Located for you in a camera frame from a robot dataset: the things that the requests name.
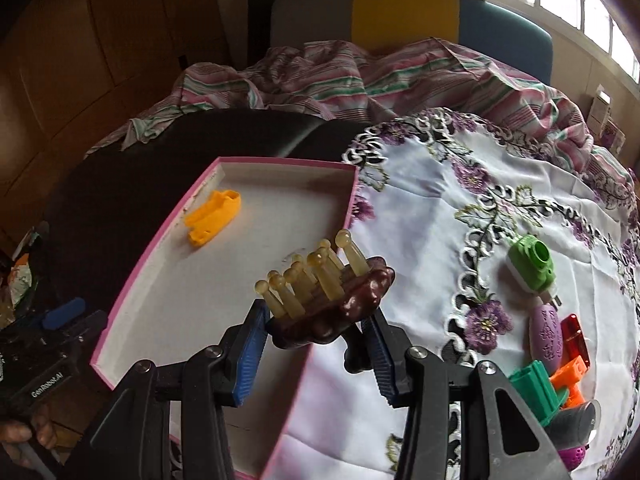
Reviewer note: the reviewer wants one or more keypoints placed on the red translucent block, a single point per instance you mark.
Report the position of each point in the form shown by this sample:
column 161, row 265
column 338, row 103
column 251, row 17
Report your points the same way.
column 574, row 343

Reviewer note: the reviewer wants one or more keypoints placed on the white floral embroidered cloth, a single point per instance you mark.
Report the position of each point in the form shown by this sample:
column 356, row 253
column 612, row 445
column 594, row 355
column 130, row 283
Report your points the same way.
column 443, row 196

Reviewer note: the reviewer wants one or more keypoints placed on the magenta plastic toy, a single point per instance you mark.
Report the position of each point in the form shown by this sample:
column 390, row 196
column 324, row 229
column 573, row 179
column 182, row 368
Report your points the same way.
column 572, row 458

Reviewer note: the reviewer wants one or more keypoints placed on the grey black cylinder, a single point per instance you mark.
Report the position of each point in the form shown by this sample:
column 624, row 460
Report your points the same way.
column 575, row 427

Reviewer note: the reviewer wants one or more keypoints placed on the orange toy piece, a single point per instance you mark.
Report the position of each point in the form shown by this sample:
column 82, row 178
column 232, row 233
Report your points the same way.
column 566, row 379

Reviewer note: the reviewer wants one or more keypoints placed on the pink striped bedsheet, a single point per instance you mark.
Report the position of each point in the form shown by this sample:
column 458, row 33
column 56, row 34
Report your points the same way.
column 335, row 79

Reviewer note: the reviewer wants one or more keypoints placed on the snack bag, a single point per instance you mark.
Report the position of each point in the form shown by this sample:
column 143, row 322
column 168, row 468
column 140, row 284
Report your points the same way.
column 19, row 280

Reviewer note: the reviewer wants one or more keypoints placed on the white box by window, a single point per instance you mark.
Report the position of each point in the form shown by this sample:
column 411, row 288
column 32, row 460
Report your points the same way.
column 600, row 123

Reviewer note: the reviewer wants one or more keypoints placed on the green toy camera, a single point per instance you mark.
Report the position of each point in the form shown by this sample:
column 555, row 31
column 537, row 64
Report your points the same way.
column 531, row 264

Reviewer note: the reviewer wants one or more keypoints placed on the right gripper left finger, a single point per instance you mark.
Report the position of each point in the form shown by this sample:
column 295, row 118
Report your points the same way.
column 130, row 438

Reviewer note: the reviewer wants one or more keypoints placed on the orange plastic block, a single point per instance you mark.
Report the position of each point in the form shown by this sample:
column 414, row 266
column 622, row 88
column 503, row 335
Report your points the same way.
column 212, row 217

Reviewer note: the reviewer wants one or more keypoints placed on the grey yellow blue backrest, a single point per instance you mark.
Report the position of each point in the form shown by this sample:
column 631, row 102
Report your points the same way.
column 381, row 26

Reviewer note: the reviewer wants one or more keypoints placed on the green plastic spool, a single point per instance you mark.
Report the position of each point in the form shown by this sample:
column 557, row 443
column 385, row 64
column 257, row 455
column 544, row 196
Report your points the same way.
column 533, row 384

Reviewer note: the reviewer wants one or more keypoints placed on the brown massager with yellow pegs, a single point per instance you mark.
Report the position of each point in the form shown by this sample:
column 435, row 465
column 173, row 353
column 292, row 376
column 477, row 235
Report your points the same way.
column 324, row 295

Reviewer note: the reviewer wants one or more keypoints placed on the person's left hand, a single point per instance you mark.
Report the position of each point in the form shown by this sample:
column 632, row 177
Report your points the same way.
column 14, row 433

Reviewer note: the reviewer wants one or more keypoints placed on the pink white shallow tray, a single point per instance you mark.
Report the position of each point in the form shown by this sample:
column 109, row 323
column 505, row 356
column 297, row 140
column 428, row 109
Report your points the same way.
column 178, row 299

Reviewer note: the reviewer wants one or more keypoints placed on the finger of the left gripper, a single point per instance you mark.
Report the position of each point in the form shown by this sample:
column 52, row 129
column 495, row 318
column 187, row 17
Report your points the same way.
column 60, row 316

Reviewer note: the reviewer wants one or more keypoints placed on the purple oval case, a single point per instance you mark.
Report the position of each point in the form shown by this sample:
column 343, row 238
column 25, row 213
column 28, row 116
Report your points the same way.
column 545, row 338

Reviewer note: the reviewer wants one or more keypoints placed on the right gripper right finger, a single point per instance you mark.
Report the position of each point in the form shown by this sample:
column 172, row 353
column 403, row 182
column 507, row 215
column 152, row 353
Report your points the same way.
column 500, row 436

